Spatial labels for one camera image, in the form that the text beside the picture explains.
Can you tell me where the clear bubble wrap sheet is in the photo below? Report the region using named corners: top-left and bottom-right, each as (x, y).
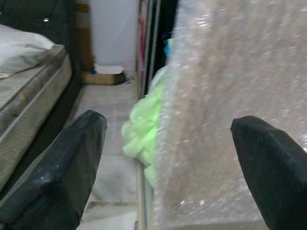
top-left (146, 0), bottom-right (307, 227)

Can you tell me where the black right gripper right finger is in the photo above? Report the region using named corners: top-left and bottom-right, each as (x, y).
top-left (230, 115), bottom-right (307, 230)

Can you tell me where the teal cloth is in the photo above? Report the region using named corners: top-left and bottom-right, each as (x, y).
top-left (164, 37), bottom-right (175, 55)

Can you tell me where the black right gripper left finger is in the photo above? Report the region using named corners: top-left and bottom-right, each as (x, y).
top-left (0, 109), bottom-right (107, 230)

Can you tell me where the brown cardboard sheet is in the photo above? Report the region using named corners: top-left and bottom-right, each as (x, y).
top-left (74, 2), bottom-right (95, 71)

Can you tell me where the black bed frame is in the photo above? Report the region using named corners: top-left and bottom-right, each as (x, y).
top-left (0, 47), bottom-right (86, 202)

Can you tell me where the white torn paper sheet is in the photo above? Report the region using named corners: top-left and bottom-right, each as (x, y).
top-left (94, 64), bottom-right (124, 75)

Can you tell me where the brown cardboard box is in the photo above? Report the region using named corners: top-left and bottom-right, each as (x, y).
top-left (81, 71), bottom-right (126, 86)

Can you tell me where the white pillow with writing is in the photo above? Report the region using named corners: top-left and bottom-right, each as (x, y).
top-left (0, 23), bottom-right (55, 74)

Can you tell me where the white quilted mattress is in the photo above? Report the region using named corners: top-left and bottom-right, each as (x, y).
top-left (0, 44), bottom-right (72, 192)

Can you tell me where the light green cloth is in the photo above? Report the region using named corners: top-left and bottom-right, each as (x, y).
top-left (121, 66), bottom-right (170, 190)

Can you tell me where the dark tufted bed headboard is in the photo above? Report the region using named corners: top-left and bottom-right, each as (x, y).
top-left (0, 0), bottom-right (82, 72)

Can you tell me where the black framed wardrobe sliding door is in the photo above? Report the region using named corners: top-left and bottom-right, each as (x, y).
top-left (136, 0), bottom-right (179, 106)

